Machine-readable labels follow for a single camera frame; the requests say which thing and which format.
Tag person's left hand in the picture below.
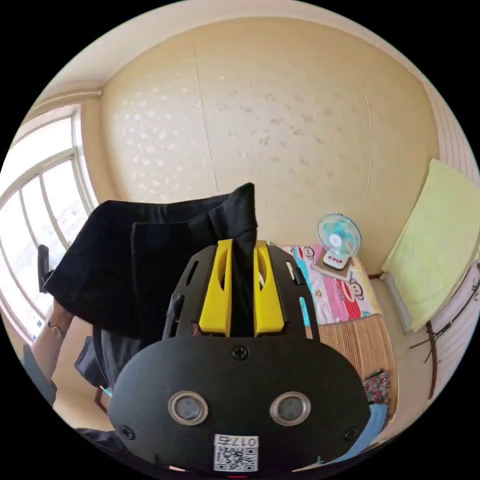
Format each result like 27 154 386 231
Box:
47 301 75 332

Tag flat beige carton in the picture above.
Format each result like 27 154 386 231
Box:
314 256 356 283

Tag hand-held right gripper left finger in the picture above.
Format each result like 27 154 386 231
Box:
198 239 234 337

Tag person's left forearm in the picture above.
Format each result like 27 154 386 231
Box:
31 321 70 380

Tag pile of clothes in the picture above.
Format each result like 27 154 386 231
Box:
352 368 394 451

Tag window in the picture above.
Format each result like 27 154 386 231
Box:
0 104 99 343

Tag pale yellow towel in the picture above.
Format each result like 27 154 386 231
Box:
380 158 480 334

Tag small blue table fan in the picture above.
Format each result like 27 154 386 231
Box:
314 212 363 271

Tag black pants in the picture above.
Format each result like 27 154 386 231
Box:
42 182 260 391

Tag bed with mat and printed sheet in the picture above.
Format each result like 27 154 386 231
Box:
279 243 399 427

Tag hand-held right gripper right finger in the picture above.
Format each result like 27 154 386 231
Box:
253 240 285 337

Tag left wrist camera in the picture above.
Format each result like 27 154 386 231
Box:
37 244 51 294

